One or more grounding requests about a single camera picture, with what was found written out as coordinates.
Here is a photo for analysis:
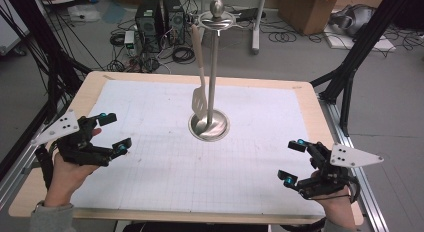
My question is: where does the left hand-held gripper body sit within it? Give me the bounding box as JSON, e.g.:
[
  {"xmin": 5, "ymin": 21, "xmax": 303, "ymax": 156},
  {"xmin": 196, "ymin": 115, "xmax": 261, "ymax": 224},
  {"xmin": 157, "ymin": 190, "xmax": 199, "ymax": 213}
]
[{"xmin": 31, "ymin": 109, "xmax": 115, "ymax": 167}]

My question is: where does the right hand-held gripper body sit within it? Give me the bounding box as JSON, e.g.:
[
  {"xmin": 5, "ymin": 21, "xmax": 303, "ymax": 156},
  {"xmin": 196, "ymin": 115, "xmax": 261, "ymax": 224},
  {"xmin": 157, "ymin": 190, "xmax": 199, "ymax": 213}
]
[{"xmin": 297, "ymin": 141, "xmax": 385, "ymax": 202}]

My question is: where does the steel utensil rack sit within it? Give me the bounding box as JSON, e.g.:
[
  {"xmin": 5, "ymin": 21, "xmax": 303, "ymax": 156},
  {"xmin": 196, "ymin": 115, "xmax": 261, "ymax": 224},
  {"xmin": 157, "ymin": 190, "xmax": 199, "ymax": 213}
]
[{"xmin": 186, "ymin": 0, "xmax": 244, "ymax": 142}]

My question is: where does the beige slotted spatula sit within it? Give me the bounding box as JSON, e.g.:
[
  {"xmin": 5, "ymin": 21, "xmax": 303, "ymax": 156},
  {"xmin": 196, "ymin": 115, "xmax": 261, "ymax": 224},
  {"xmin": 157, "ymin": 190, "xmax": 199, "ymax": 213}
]
[{"xmin": 189, "ymin": 23, "xmax": 210, "ymax": 122}]

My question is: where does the person's right hand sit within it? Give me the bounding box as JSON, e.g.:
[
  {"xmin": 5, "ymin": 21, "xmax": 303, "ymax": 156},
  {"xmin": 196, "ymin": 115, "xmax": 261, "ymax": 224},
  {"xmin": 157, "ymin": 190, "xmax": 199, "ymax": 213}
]
[{"xmin": 311, "ymin": 170, "xmax": 358, "ymax": 232}]

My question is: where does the person's left hand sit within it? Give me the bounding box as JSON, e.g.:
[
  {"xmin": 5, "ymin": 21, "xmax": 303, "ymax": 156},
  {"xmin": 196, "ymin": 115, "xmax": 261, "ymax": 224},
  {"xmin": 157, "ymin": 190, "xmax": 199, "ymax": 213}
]
[{"xmin": 44, "ymin": 126, "xmax": 103, "ymax": 208}]

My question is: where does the white grid mat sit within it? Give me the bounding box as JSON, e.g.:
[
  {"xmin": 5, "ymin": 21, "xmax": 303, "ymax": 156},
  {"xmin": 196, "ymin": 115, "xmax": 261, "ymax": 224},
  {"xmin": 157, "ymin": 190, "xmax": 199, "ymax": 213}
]
[{"xmin": 69, "ymin": 79, "xmax": 327, "ymax": 217}]

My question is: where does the small white electronics box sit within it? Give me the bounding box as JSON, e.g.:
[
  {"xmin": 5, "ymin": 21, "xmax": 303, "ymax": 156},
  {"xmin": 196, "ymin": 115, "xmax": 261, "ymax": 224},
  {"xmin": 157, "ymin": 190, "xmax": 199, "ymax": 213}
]
[{"xmin": 123, "ymin": 30, "xmax": 136, "ymax": 56}]

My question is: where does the black computer tower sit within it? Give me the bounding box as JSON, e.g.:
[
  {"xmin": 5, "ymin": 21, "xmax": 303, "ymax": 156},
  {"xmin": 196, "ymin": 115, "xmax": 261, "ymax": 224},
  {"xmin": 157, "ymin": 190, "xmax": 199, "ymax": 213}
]
[
  {"xmin": 134, "ymin": 0, "xmax": 164, "ymax": 55},
  {"xmin": 162, "ymin": 0, "xmax": 187, "ymax": 46}
]

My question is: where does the clear plastic bag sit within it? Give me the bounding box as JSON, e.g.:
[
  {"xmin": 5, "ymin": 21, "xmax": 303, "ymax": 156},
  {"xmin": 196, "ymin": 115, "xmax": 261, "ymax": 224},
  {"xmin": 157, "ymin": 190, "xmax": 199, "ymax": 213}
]
[{"xmin": 68, "ymin": 4, "xmax": 102, "ymax": 23}]

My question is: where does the white flat board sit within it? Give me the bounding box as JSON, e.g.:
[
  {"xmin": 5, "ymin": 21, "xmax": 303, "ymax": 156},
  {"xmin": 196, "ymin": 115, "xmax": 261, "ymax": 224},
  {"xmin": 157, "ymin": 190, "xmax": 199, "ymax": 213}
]
[{"xmin": 324, "ymin": 23, "xmax": 398, "ymax": 53}]

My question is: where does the white cabinet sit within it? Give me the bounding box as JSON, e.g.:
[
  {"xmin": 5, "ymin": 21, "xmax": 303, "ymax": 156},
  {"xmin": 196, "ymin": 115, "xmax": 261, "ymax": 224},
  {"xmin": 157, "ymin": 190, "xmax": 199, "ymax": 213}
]
[{"xmin": 0, "ymin": 0, "xmax": 32, "ymax": 56}]

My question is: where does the brown cardboard box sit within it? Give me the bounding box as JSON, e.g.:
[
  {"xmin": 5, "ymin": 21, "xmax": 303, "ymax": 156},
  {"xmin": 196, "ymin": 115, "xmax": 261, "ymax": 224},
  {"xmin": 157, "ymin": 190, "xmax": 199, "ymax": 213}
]
[{"xmin": 278, "ymin": 0, "xmax": 349, "ymax": 36}]

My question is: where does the silver grey bag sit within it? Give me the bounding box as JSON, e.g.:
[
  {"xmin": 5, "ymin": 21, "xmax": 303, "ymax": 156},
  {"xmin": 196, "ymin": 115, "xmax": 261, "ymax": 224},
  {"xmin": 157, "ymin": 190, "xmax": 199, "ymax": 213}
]
[{"xmin": 329, "ymin": 4, "xmax": 377, "ymax": 38}]

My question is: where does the aluminium rail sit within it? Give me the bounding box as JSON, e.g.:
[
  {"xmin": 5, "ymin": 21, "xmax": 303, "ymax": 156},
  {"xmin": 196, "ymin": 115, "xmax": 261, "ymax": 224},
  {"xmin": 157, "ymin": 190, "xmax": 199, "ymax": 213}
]
[
  {"xmin": 318, "ymin": 95, "xmax": 390, "ymax": 232},
  {"xmin": 0, "ymin": 101, "xmax": 68, "ymax": 211}
]

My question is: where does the black metal frame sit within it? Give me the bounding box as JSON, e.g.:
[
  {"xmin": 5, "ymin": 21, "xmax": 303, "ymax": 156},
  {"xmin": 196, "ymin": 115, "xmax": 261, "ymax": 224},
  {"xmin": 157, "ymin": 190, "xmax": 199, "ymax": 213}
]
[
  {"xmin": 309, "ymin": 0, "xmax": 414, "ymax": 136},
  {"xmin": 0, "ymin": 0, "xmax": 93, "ymax": 126}
]

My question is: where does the coiled black cable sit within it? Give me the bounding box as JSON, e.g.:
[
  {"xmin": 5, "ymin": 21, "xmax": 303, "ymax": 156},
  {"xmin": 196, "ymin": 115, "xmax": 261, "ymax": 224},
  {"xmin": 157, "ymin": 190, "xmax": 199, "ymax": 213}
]
[{"xmin": 171, "ymin": 46, "xmax": 197, "ymax": 65}]

